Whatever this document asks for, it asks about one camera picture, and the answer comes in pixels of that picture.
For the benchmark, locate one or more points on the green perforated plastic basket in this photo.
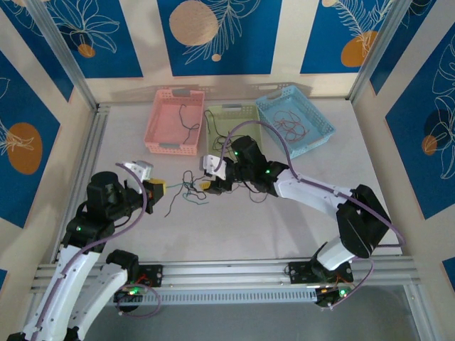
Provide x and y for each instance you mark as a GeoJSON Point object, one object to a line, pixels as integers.
{"type": "Point", "coordinates": [245, 113]}

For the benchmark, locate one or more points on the pink perforated plastic basket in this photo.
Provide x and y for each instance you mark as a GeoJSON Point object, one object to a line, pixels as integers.
{"type": "Point", "coordinates": [167, 120]}

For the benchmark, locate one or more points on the blue perforated plastic basket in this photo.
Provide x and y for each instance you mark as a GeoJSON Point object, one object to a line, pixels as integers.
{"type": "Point", "coordinates": [316, 129]}

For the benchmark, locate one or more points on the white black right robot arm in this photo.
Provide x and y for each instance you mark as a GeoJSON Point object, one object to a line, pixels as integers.
{"type": "Point", "coordinates": [309, 199]}

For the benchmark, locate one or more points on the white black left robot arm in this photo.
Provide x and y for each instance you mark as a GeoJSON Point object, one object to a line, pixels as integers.
{"type": "Point", "coordinates": [96, 287]}

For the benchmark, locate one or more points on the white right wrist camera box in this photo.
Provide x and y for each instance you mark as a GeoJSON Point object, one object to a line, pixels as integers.
{"type": "Point", "coordinates": [213, 165]}

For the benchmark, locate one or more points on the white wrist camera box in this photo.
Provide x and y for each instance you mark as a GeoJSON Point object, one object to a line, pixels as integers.
{"type": "Point", "coordinates": [140, 170]}
{"type": "Point", "coordinates": [213, 165]}

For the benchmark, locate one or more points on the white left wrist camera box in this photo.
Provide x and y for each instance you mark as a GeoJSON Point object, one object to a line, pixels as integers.
{"type": "Point", "coordinates": [140, 170]}

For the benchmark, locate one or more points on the aluminium side rail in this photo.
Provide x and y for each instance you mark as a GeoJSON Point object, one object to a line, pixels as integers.
{"type": "Point", "coordinates": [91, 152]}

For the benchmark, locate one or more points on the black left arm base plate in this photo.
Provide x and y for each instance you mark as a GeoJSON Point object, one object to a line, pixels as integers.
{"type": "Point", "coordinates": [154, 275]}

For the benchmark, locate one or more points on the aluminium table frame rail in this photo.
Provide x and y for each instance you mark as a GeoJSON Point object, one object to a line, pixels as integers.
{"type": "Point", "coordinates": [227, 273]}

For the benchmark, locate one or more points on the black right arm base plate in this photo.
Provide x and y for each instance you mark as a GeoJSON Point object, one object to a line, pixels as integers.
{"type": "Point", "coordinates": [295, 271]}

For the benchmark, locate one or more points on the aluminium corner post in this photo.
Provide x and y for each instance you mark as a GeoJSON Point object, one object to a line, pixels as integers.
{"type": "Point", "coordinates": [379, 46]}
{"type": "Point", "coordinates": [60, 46]}

